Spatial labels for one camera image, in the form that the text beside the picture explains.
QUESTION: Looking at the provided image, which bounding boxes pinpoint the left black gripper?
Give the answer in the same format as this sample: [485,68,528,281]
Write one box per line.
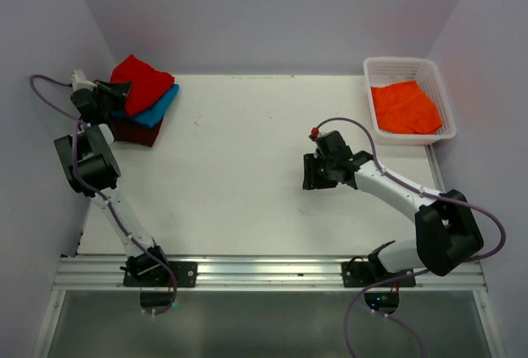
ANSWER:
[90,79,131,119]

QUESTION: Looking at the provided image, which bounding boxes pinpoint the red t shirt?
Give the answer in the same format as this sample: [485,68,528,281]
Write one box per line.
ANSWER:
[110,54,175,117]

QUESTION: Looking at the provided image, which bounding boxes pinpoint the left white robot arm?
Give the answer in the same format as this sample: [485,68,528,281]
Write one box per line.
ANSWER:
[54,73,173,287]

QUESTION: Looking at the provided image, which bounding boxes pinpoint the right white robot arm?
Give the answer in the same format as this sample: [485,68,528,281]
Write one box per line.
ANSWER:
[302,129,483,286]

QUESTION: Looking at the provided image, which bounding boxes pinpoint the folded blue t shirt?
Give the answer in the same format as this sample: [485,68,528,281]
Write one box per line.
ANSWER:
[111,84,180,129]

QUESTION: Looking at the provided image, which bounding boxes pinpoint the folded maroon t shirt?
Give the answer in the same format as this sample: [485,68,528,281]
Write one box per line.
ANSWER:
[111,116,163,148]

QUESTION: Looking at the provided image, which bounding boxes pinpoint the orange t shirt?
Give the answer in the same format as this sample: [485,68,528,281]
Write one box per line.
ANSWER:
[371,81,443,134]

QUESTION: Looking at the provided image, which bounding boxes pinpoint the white plastic basket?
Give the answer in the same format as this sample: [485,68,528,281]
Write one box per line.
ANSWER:
[363,56,457,146]

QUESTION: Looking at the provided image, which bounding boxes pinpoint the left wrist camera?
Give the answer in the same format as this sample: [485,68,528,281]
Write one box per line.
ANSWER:
[70,70,96,91]

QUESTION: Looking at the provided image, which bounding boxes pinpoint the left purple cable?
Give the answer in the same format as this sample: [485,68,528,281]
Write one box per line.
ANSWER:
[29,73,179,316]

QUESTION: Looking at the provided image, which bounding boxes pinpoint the purple cable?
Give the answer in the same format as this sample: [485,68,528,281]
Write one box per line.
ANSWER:
[29,73,179,316]
[343,116,507,358]

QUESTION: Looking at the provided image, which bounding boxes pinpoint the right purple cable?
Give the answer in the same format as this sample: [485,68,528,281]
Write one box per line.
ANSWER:
[343,116,507,358]

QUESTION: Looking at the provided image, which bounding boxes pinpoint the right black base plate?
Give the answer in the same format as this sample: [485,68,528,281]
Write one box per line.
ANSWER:
[341,260,407,288]

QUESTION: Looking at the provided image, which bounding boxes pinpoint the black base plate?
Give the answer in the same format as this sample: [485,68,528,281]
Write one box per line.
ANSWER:
[341,260,407,288]
[122,261,198,288]

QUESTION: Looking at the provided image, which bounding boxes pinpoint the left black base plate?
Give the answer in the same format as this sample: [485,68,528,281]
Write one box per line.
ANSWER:
[122,261,198,288]

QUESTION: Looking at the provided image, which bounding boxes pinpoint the aluminium rail frame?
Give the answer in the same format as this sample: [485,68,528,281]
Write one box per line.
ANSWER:
[49,145,489,293]

